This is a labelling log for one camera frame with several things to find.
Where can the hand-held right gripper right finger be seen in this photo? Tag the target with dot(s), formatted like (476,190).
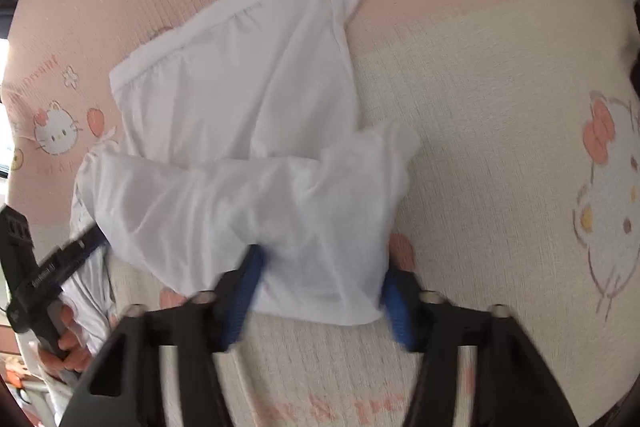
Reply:
(400,307)

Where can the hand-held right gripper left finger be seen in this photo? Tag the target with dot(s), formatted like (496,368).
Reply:
(245,302)

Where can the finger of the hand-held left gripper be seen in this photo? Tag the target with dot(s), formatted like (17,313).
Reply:
(82,252)

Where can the white t-shirt with navy trim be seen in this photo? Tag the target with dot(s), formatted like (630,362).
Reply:
(250,132)

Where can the person's left hand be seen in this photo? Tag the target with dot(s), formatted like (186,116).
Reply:
(70,354)

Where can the pale white garment with strip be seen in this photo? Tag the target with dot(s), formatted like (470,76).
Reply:
(92,302)

